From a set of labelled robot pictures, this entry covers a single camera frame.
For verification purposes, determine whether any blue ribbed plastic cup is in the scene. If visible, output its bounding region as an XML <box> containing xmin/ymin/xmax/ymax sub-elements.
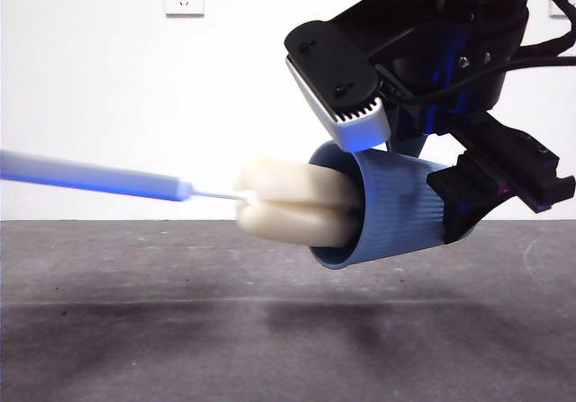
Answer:
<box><xmin>308</xmin><ymin>139</ymin><xmax>483</xmax><ymax>272</ymax></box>

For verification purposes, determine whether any grey-handled sponge cup brush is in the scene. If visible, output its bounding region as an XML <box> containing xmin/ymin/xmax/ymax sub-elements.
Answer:
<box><xmin>0</xmin><ymin>148</ymin><xmax>361</xmax><ymax>246</ymax></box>

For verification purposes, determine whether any pale grey right wrist camera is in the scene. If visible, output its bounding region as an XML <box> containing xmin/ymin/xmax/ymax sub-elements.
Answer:
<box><xmin>283</xmin><ymin>19</ymin><xmax>392</xmax><ymax>154</ymax></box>

